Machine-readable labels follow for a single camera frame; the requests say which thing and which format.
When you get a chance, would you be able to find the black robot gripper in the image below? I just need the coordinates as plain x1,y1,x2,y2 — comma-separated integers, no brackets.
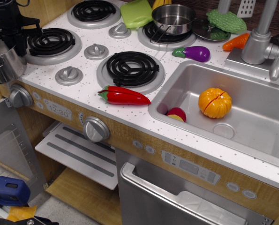
0,0,43,57

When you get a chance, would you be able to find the tall stainless steel pot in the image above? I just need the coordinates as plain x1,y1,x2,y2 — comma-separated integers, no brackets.
0,39,27,84

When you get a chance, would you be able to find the steel pot lid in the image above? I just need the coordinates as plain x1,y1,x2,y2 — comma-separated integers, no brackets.
191,19,231,42

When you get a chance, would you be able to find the front left black burner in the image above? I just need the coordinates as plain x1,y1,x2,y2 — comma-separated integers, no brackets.
25,28,82,66

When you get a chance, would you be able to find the black burner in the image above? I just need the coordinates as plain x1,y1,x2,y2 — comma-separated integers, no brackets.
137,22,196,52
25,28,82,66
67,0,121,30
97,51,165,95

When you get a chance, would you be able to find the silver oven dial left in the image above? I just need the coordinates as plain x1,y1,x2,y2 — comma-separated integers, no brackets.
9,84,33,108

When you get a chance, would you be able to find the silver oven dial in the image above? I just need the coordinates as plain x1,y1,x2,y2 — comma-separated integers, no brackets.
83,116,110,143
9,84,33,108

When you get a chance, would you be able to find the silver stovetop knob front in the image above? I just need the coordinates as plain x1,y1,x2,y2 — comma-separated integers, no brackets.
55,66,83,86

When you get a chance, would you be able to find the silver stovetop knob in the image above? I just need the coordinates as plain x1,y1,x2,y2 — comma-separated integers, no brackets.
108,22,131,39
83,44,109,60
55,66,83,86

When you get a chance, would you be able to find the back left black burner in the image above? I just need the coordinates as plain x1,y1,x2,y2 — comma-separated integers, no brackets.
67,0,121,30

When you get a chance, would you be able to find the silver stovetop knob middle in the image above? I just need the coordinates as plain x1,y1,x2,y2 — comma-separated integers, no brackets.
83,44,109,60

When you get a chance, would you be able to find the open silver oven door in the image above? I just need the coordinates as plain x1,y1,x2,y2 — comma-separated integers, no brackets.
0,99,46,203

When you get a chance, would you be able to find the silver stovetop knob back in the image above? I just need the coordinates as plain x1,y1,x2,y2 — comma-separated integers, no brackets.
108,22,131,39

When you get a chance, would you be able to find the red toy chili pepper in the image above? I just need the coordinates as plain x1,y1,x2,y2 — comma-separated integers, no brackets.
98,85,151,105

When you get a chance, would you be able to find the white oven rack shelf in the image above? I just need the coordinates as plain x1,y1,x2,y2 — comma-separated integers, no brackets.
35,123,118,190

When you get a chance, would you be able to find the silver oven dial right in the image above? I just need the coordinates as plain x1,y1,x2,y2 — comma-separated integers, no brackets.
83,116,110,143

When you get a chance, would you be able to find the front right black burner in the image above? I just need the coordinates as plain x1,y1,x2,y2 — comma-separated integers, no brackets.
97,51,165,95

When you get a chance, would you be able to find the back right black burner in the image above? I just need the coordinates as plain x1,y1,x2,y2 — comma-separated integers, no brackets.
137,22,196,52

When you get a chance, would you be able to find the blue plastic clamp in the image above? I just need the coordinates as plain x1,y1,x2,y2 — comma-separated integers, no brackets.
0,176,31,206

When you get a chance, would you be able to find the yellow toy banana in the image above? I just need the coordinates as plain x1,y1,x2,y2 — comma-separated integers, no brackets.
152,0,172,10

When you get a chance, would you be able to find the small steel saucepan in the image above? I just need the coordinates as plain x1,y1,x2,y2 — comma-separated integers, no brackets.
151,4,196,35

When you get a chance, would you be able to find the yellow tape piece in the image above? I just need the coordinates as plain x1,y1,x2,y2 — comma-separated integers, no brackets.
7,205,37,222

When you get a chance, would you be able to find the red yellow toy fruit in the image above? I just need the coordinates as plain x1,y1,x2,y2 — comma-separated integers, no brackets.
166,107,187,122

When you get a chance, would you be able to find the purple toy eggplant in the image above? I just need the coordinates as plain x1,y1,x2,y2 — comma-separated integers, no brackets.
172,46,211,62

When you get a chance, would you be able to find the silver dishwasher door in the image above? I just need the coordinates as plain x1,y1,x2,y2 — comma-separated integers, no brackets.
115,150,273,225

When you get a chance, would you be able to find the orange toy pumpkin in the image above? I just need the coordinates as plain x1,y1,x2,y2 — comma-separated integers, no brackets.
198,88,232,119

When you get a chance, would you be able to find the green toy bitter gourd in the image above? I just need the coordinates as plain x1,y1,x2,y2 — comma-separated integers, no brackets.
206,9,247,34

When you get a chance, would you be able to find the orange toy carrot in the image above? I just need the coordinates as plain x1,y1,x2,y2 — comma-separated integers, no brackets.
222,33,249,51

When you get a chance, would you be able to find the white slotted spatula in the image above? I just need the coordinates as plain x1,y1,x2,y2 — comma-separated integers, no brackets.
237,0,256,18

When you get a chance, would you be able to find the silver toy faucet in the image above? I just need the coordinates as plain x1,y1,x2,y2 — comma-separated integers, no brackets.
225,0,279,81

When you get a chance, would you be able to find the silver toy sink basin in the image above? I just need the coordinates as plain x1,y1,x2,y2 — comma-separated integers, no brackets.
148,60,279,167

